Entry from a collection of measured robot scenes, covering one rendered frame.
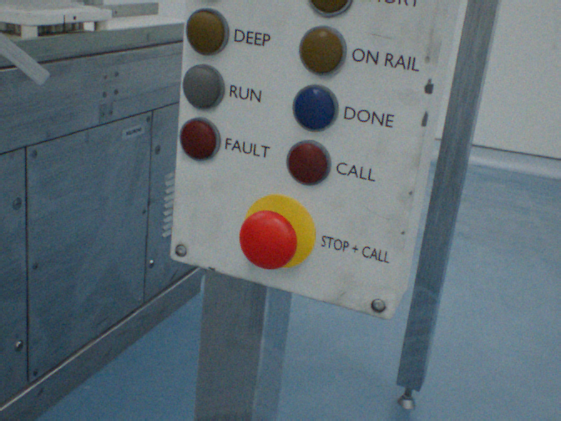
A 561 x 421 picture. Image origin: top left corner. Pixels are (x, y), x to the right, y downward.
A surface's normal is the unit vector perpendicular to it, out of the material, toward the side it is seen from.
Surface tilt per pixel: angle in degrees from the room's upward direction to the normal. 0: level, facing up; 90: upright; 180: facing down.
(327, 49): 89
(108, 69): 90
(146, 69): 90
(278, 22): 90
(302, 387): 0
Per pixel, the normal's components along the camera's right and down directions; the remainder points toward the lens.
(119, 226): 0.92, 0.22
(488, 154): -0.28, 0.30
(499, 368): 0.11, -0.93
